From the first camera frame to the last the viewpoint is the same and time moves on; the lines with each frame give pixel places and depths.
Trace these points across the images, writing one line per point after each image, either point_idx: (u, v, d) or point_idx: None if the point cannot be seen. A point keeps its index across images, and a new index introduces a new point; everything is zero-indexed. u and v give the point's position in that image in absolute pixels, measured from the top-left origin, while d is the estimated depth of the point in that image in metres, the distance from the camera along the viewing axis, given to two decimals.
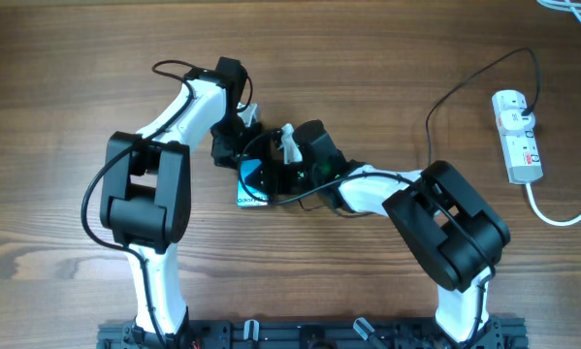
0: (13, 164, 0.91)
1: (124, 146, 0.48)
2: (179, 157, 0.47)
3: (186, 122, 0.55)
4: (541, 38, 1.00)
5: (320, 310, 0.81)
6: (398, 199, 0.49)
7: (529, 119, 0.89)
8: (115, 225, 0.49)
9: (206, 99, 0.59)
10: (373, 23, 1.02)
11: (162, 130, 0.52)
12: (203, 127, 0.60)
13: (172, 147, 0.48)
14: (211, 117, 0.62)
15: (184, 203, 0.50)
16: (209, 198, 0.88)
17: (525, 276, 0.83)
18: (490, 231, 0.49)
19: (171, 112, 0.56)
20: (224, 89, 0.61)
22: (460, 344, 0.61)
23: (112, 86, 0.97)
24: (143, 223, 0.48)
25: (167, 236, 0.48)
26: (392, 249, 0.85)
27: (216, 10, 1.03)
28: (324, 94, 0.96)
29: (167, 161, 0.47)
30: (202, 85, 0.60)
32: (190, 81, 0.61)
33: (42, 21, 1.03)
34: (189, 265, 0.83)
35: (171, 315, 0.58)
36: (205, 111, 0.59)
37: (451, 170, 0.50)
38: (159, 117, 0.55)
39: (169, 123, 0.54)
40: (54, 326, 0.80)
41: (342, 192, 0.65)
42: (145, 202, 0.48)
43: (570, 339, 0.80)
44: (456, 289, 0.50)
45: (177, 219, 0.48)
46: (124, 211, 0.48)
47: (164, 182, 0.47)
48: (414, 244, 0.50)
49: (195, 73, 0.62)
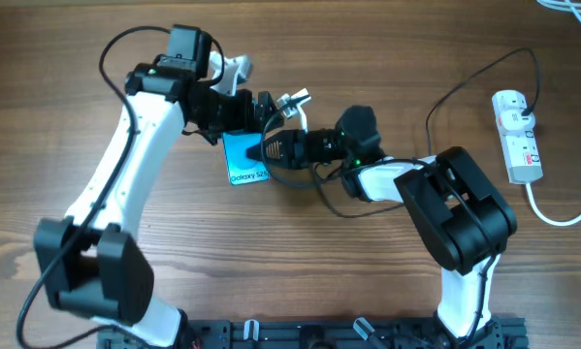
0: (14, 164, 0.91)
1: (57, 240, 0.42)
2: (118, 254, 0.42)
3: (128, 182, 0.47)
4: (541, 39, 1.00)
5: (320, 310, 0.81)
6: (410, 176, 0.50)
7: (529, 119, 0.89)
8: (66, 309, 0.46)
9: (149, 134, 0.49)
10: (373, 23, 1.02)
11: (96, 206, 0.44)
12: (160, 157, 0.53)
13: (110, 235, 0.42)
14: (169, 140, 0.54)
15: (139, 278, 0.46)
16: (209, 198, 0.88)
17: (525, 276, 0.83)
18: (498, 217, 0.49)
19: (108, 168, 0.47)
20: (177, 102, 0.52)
22: (459, 340, 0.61)
23: (112, 86, 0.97)
24: (96, 308, 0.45)
25: (125, 317, 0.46)
26: (392, 249, 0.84)
27: (217, 10, 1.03)
28: (324, 94, 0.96)
29: (104, 253, 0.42)
30: (144, 112, 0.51)
32: (131, 98, 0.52)
33: (42, 21, 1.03)
34: (188, 265, 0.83)
35: (163, 336, 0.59)
36: (150, 145, 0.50)
37: (465, 154, 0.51)
38: (95, 177, 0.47)
39: (104, 194, 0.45)
40: (53, 326, 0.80)
41: (361, 180, 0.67)
42: (96, 289, 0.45)
43: (570, 339, 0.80)
44: (457, 270, 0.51)
45: (132, 301, 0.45)
46: (76, 300, 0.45)
47: (107, 273, 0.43)
48: (419, 222, 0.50)
49: (139, 80, 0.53)
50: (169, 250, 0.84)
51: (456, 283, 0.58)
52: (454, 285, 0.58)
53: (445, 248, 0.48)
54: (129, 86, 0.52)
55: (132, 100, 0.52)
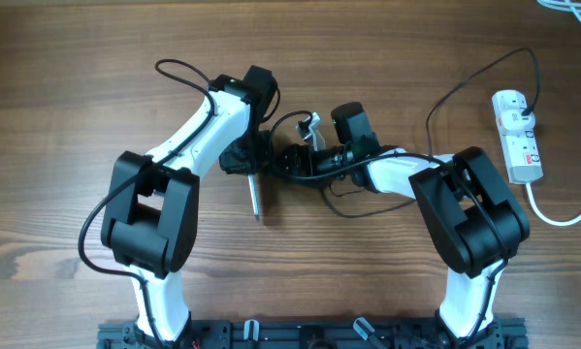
0: (14, 163, 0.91)
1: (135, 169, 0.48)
2: (187, 188, 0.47)
3: (201, 145, 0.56)
4: (541, 38, 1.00)
5: (320, 310, 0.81)
6: (427, 174, 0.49)
7: (529, 119, 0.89)
8: (115, 247, 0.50)
9: (225, 117, 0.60)
10: (373, 23, 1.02)
11: (173, 154, 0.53)
12: (221, 147, 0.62)
13: (181, 176, 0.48)
14: (229, 137, 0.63)
15: (187, 233, 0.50)
16: (209, 198, 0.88)
17: (525, 276, 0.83)
18: (510, 221, 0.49)
19: (188, 132, 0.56)
20: (248, 105, 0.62)
22: (459, 339, 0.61)
23: (112, 86, 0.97)
24: (142, 248, 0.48)
25: (166, 266, 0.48)
26: (392, 249, 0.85)
27: (216, 10, 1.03)
28: (324, 94, 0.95)
29: (175, 189, 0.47)
30: (221, 104, 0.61)
32: (213, 93, 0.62)
33: (42, 20, 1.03)
34: (188, 265, 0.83)
35: (171, 325, 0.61)
36: (224, 129, 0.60)
37: (482, 157, 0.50)
38: (174, 137, 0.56)
39: (182, 146, 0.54)
40: (54, 326, 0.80)
41: (371, 171, 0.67)
42: (147, 228, 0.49)
43: (570, 339, 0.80)
44: (465, 272, 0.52)
45: (177, 250, 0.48)
46: (126, 235, 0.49)
47: (171, 206, 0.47)
48: (433, 224, 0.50)
49: (221, 83, 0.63)
50: None
51: (462, 283, 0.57)
52: (459, 287, 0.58)
53: (456, 250, 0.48)
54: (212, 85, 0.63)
55: (212, 93, 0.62)
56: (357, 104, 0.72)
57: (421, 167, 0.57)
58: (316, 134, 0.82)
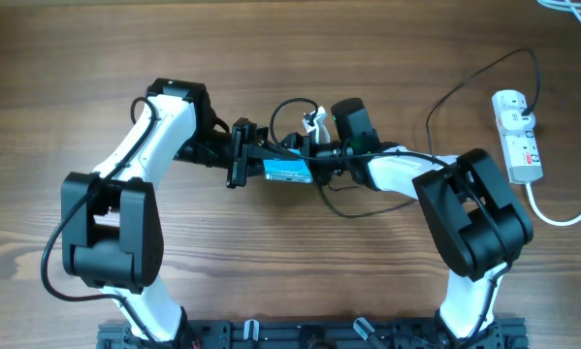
0: (14, 163, 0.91)
1: (82, 190, 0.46)
2: (142, 196, 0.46)
3: (149, 150, 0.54)
4: (541, 38, 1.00)
5: (319, 310, 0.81)
6: (431, 176, 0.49)
7: (529, 119, 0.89)
8: (82, 273, 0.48)
9: (170, 117, 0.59)
10: (372, 23, 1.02)
11: (121, 165, 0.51)
12: (172, 150, 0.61)
13: (135, 186, 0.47)
14: (178, 140, 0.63)
15: (152, 240, 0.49)
16: (209, 198, 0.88)
17: (525, 276, 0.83)
18: (514, 224, 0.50)
19: (133, 139, 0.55)
20: (191, 102, 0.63)
22: (459, 340, 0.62)
23: (112, 86, 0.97)
24: (111, 269, 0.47)
25: (137, 280, 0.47)
26: (392, 249, 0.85)
27: (217, 10, 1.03)
28: (324, 93, 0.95)
29: (128, 200, 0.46)
30: (164, 107, 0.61)
32: (152, 98, 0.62)
33: (42, 21, 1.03)
34: (188, 265, 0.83)
35: (163, 327, 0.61)
36: (172, 130, 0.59)
37: (487, 160, 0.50)
38: (119, 148, 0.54)
39: (128, 157, 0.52)
40: (54, 326, 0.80)
41: (371, 170, 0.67)
42: (111, 246, 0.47)
43: (570, 339, 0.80)
44: (468, 276, 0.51)
45: (145, 264, 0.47)
46: (90, 259, 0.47)
47: (128, 220, 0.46)
48: (435, 228, 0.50)
49: (159, 87, 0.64)
50: (169, 250, 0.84)
51: (463, 286, 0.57)
52: (460, 288, 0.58)
53: (458, 253, 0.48)
54: (151, 90, 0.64)
55: (153, 99, 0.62)
56: (357, 99, 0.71)
57: (420, 168, 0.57)
58: (320, 126, 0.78)
